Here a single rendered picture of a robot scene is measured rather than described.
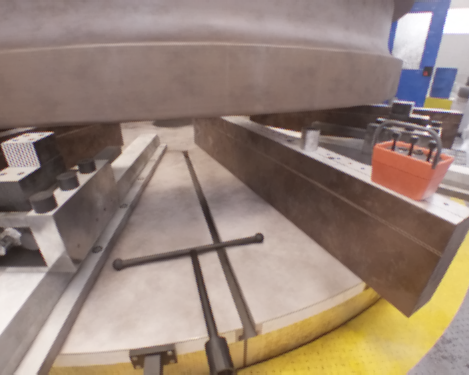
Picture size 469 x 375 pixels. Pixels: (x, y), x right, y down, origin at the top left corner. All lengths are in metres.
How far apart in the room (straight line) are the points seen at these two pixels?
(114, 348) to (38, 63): 0.96
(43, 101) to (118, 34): 0.36
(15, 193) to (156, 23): 0.76
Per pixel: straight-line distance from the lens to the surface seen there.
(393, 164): 0.87
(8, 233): 1.03
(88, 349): 0.92
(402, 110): 2.03
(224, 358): 0.76
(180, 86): 0.98
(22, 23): 1.30
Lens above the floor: 1.03
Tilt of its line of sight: 27 degrees down
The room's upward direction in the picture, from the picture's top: straight up
